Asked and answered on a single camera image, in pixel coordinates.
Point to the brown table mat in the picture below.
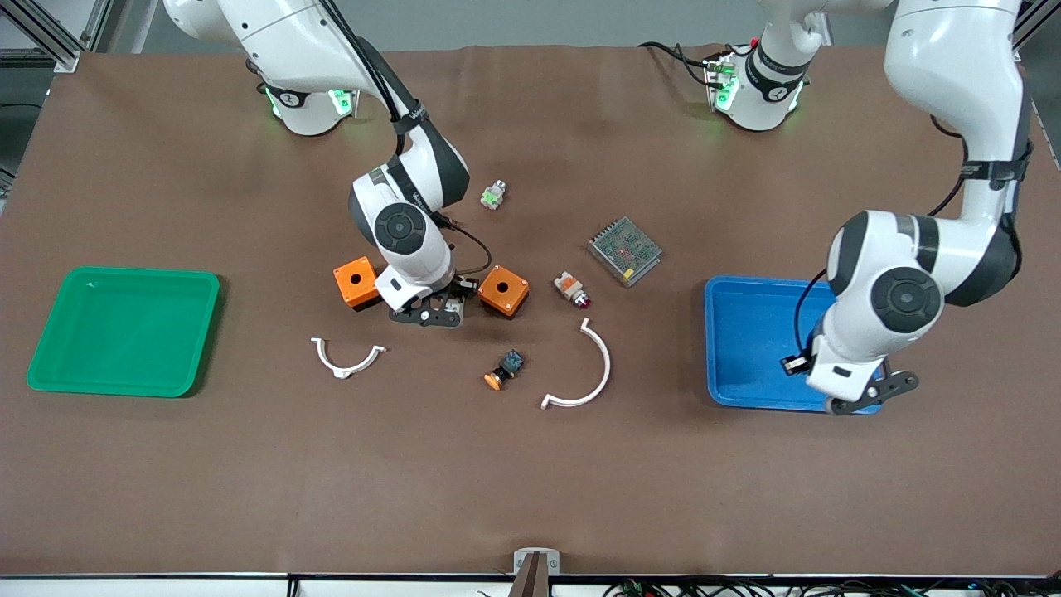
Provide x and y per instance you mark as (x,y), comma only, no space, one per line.
(530,464)

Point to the red indicator light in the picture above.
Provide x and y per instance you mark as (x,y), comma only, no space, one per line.
(570,287)

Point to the green plastic tray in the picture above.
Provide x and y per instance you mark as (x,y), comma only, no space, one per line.
(124,332)

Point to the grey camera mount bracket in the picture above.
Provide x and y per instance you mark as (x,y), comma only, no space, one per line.
(536,557)

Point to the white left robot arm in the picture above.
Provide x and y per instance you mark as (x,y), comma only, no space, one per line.
(903,298)

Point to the orange mushroom push button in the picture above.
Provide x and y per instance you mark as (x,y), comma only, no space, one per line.
(506,369)

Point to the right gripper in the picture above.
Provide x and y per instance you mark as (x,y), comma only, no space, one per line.
(455,292)

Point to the green push button switch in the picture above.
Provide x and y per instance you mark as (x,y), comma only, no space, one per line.
(493,196)

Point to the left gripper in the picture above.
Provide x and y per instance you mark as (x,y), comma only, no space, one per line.
(797,363)

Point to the blue plastic tray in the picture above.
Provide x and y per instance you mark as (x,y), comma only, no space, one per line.
(746,348)

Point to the white circuit breaker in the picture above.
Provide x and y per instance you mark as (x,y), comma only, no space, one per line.
(453,308)

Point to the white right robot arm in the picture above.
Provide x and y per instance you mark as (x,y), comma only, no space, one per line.
(398,224)

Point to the large white curved clip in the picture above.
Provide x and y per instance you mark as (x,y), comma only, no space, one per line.
(608,365)

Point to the small white curved clip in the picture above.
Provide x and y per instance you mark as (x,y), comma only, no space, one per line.
(341,371)

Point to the orange button box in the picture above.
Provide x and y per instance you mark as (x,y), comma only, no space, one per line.
(510,298)
(352,290)

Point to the metal mesh power supply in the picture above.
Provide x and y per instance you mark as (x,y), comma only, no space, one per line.
(624,251)

